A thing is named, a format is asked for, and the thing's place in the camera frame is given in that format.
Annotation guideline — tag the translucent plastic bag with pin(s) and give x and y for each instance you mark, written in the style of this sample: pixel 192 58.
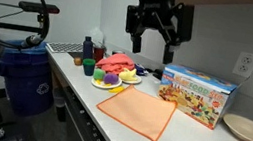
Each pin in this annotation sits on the translucent plastic bag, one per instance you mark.
pixel 97 35

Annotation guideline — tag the black camera stand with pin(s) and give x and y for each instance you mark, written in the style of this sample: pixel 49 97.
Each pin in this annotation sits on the black camera stand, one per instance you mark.
pixel 11 26

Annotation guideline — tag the dark blue foil bag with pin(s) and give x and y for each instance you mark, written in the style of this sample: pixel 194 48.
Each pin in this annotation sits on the dark blue foil bag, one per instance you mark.
pixel 140 70

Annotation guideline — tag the white wall outlet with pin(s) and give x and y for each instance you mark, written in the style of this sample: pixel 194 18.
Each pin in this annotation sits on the white wall outlet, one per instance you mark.
pixel 246 64

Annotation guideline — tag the green cup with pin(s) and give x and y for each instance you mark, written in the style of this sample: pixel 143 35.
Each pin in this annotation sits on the green cup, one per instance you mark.
pixel 88 68

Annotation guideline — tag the orange towel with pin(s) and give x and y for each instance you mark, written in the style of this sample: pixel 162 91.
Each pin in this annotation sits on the orange towel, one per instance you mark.
pixel 137 112

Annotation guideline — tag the white keyboard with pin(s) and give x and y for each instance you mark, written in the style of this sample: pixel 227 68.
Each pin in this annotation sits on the white keyboard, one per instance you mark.
pixel 64 47

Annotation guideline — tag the dark blue bottle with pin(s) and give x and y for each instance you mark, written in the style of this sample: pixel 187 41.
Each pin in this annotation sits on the dark blue bottle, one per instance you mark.
pixel 87 49

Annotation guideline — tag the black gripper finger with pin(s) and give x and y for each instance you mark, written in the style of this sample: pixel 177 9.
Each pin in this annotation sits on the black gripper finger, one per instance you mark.
pixel 136 45
pixel 168 55

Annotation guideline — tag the coral red cloth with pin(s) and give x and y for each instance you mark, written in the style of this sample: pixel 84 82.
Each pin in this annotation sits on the coral red cloth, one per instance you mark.
pixel 115 64

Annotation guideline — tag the green plush pear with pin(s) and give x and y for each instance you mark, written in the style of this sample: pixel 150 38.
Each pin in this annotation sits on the green plush pear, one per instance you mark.
pixel 99 74

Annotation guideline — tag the small brown object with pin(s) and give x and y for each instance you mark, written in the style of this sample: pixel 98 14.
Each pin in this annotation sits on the small brown object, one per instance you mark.
pixel 78 61

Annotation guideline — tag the counter base cabinet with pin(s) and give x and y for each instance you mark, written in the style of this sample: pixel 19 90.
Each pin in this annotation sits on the counter base cabinet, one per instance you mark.
pixel 83 131

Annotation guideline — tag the black stereo camera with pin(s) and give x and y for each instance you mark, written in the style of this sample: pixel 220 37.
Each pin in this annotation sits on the black stereo camera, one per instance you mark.
pixel 38 7

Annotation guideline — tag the beige shallow bowl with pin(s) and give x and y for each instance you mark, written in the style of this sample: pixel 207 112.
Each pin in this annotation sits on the beige shallow bowl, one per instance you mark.
pixel 245 129

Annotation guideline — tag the yellow plush toy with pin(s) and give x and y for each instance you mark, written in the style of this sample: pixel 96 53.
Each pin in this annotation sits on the yellow plush toy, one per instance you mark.
pixel 127 75

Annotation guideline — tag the purple plush ball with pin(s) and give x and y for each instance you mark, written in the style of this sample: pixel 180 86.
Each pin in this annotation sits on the purple plush ball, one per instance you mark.
pixel 110 78

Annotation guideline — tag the small clear plate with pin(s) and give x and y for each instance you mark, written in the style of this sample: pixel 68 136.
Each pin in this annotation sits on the small clear plate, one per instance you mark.
pixel 137 81

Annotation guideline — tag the yellow toy fry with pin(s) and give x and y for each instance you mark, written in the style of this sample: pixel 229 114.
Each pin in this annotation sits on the yellow toy fry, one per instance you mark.
pixel 106 84
pixel 98 81
pixel 116 89

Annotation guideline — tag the red tumbler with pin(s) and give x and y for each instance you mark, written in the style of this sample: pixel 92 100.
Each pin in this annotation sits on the red tumbler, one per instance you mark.
pixel 98 54

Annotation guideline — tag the blue toy food set box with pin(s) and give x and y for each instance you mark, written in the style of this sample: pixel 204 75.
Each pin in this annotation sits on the blue toy food set box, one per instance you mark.
pixel 193 97

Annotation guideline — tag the white paper plate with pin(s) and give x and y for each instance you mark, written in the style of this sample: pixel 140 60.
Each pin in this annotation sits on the white paper plate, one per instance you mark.
pixel 116 85

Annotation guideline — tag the blue recycling bin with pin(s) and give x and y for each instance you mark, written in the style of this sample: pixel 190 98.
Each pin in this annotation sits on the blue recycling bin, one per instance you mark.
pixel 27 79

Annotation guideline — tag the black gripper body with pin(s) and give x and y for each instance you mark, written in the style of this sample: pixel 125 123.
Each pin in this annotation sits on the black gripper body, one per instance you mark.
pixel 155 10

